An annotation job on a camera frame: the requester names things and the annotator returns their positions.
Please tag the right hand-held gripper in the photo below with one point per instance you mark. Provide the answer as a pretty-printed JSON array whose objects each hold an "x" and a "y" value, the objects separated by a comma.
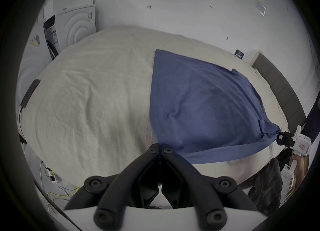
[{"x": 301, "y": 143}]

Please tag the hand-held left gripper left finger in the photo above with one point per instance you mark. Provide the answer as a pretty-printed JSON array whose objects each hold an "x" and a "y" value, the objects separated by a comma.
[{"x": 125, "y": 187}]

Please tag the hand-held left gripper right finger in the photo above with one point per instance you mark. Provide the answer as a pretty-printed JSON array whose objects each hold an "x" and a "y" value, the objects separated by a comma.
[{"x": 192, "y": 187}]

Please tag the dark blue shirt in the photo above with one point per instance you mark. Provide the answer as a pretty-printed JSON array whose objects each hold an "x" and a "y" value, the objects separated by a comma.
[{"x": 200, "y": 110}]

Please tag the person's right hand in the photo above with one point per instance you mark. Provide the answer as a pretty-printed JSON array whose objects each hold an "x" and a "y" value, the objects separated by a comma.
[{"x": 296, "y": 161}]

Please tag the person's body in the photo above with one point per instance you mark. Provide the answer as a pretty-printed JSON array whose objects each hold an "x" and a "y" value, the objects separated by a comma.
[{"x": 313, "y": 122}]

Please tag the padded grey-brown headboard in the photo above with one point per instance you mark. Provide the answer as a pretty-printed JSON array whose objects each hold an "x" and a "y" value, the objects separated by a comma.
[{"x": 280, "y": 87}]

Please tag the person's legs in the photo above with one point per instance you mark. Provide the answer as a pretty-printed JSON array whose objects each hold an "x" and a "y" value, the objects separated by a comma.
[{"x": 266, "y": 187}]

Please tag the white power strip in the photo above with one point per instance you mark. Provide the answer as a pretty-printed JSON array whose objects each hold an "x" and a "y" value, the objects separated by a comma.
[{"x": 53, "y": 179}]

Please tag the bed with beige sheet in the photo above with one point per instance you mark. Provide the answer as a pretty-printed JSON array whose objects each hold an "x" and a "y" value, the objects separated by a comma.
[{"x": 90, "y": 105}]

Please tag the black card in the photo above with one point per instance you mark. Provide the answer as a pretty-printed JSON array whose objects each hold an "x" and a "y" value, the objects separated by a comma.
[{"x": 239, "y": 53}]

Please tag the black phone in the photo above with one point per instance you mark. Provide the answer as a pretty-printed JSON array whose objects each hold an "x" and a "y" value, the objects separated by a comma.
[{"x": 30, "y": 93}]

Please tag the white washing machine with cartons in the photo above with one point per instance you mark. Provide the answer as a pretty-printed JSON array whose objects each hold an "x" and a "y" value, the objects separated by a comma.
[{"x": 72, "y": 22}]

